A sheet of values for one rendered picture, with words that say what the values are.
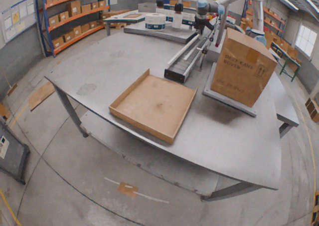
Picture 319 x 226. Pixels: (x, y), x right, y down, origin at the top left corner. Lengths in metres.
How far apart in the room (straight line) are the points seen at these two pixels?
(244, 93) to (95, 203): 1.36
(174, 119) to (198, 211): 0.99
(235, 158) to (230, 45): 0.42
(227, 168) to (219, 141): 0.11
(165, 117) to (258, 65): 0.44
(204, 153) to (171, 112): 0.20
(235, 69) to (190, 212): 1.14
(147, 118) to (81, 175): 1.06
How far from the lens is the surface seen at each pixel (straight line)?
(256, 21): 1.09
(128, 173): 1.28
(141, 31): 1.34
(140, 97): 0.57
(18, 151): 1.79
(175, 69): 0.67
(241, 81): 0.62
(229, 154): 0.51
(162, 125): 0.48
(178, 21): 1.33
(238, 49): 0.56
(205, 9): 0.98
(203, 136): 0.49
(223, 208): 1.41
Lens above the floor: 1.23
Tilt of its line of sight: 48 degrees down
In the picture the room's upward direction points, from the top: 6 degrees clockwise
